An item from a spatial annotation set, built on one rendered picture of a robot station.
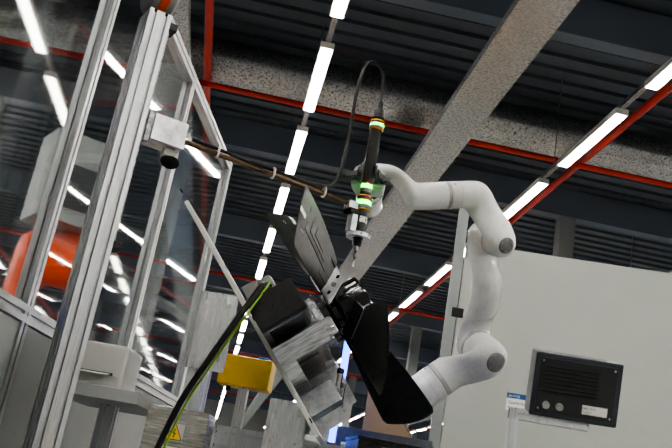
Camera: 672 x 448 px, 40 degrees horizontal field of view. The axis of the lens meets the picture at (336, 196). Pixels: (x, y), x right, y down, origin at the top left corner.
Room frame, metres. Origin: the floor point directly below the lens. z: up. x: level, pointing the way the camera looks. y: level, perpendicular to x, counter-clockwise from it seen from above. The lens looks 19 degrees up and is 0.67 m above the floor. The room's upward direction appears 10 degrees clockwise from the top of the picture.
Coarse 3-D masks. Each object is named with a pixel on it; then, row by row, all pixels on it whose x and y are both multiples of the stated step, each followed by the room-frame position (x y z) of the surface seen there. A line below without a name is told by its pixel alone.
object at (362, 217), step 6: (378, 102) 2.49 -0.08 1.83; (378, 108) 2.48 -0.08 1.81; (378, 114) 2.48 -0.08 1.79; (384, 114) 2.49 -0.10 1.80; (360, 210) 2.48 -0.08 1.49; (366, 210) 2.48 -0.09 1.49; (360, 216) 2.48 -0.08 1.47; (366, 216) 2.48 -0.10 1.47; (360, 222) 2.48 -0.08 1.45; (366, 222) 2.49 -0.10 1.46; (360, 228) 2.48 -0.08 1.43; (354, 240) 2.48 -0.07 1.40; (360, 240) 2.48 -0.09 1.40; (360, 246) 2.49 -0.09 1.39
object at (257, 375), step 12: (228, 360) 2.84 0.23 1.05; (240, 360) 2.83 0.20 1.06; (252, 360) 2.83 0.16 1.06; (264, 360) 2.83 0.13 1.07; (228, 372) 2.84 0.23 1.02; (240, 372) 2.83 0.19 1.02; (252, 372) 2.83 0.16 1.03; (264, 372) 2.83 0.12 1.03; (228, 384) 2.85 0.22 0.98; (240, 384) 2.83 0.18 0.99; (252, 384) 2.83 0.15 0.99; (264, 384) 2.82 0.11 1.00
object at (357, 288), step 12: (348, 288) 2.35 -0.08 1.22; (360, 288) 2.34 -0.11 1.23; (312, 300) 2.40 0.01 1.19; (324, 300) 2.38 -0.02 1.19; (336, 300) 2.35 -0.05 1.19; (348, 300) 2.34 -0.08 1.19; (360, 300) 2.34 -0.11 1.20; (324, 312) 2.33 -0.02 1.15; (336, 312) 2.36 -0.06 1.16; (348, 312) 2.34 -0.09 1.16; (336, 324) 2.34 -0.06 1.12; (336, 336) 2.36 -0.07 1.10
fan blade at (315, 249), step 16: (304, 192) 2.17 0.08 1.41; (304, 208) 2.15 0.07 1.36; (304, 224) 2.15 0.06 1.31; (320, 224) 2.23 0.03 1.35; (304, 240) 2.15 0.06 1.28; (320, 240) 2.22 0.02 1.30; (304, 256) 2.16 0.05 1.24; (320, 256) 2.24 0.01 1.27; (320, 272) 2.25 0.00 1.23; (320, 288) 2.28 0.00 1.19
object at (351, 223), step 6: (348, 204) 2.46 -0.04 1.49; (354, 204) 2.46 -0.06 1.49; (348, 210) 2.46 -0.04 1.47; (354, 210) 2.46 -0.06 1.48; (348, 216) 2.48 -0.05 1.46; (354, 216) 2.46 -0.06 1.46; (348, 222) 2.48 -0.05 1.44; (354, 222) 2.47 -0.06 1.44; (348, 228) 2.47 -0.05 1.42; (354, 228) 2.47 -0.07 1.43; (348, 234) 2.47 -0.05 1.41; (354, 234) 2.46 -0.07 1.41; (360, 234) 2.46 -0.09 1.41; (366, 234) 2.46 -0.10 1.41; (366, 240) 2.50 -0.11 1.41
